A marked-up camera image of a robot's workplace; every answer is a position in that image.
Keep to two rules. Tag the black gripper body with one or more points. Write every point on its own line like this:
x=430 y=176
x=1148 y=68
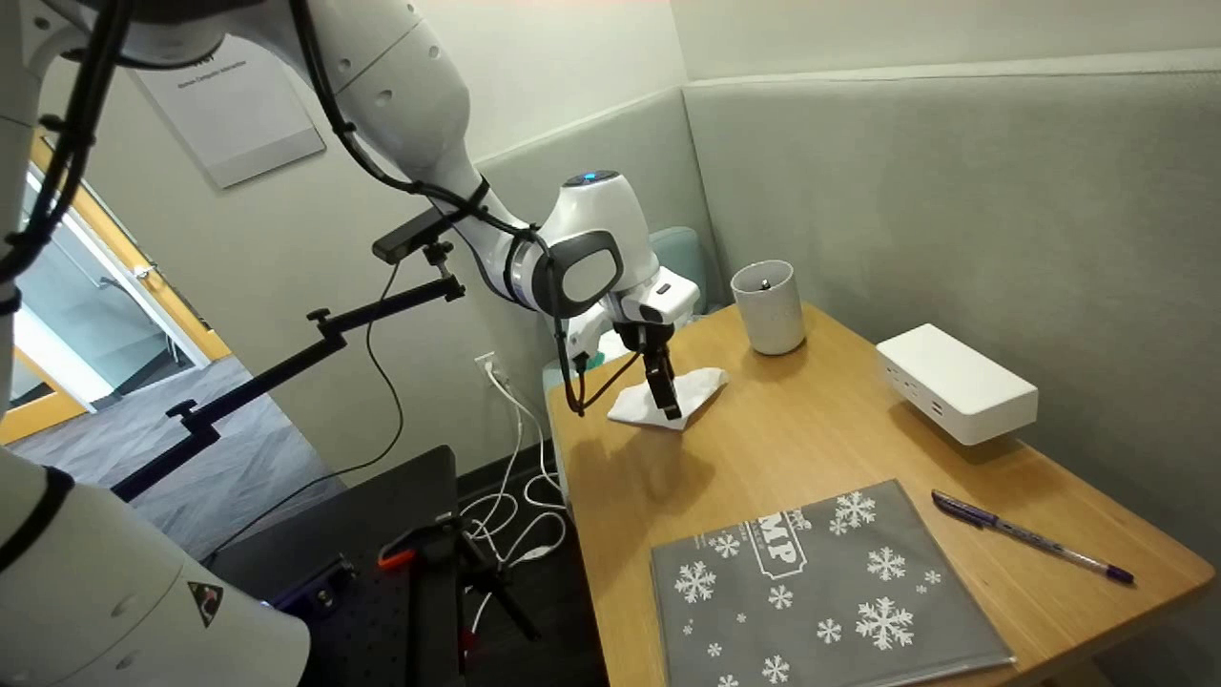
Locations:
x=653 y=342

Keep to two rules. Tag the white cloth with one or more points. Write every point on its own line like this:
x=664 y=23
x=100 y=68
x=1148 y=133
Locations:
x=705 y=384

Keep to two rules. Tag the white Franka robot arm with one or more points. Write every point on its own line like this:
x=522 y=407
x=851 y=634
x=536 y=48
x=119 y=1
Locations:
x=406 y=87

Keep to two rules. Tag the teal upholstered chair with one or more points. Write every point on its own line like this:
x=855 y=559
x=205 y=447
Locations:
x=686 y=260

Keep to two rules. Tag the grey cylindrical cup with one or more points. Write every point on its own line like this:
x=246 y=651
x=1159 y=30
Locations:
x=770 y=314

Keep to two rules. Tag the black tripod stand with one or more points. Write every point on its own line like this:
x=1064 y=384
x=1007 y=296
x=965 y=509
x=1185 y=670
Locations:
x=489 y=573

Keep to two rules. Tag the grey snowflake placemat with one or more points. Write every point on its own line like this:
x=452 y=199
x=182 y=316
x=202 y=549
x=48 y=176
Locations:
x=827 y=595

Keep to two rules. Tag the white rectangular box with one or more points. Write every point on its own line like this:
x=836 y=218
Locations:
x=956 y=384

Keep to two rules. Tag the black low platform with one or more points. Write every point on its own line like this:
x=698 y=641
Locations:
x=368 y=509

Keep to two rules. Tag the purple pen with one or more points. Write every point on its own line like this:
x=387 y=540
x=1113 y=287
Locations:
x=1016 y=534

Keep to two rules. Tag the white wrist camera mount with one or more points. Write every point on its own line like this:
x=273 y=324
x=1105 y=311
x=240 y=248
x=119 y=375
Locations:
x=668 y=296

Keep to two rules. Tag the white wall outlet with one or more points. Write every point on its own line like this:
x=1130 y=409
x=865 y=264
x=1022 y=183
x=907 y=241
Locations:
x=489 y=362

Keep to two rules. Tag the black stereo camera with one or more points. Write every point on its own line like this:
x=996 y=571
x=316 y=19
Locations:
x=406 y=239

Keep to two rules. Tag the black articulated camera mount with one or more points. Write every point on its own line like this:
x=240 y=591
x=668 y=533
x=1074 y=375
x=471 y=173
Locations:
x=383 y=305

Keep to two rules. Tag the white wall poster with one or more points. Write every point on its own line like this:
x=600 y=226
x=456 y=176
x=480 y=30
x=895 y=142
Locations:
x=243 y=126

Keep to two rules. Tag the wooden window frame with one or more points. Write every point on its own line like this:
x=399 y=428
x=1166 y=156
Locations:
x=126 y=241

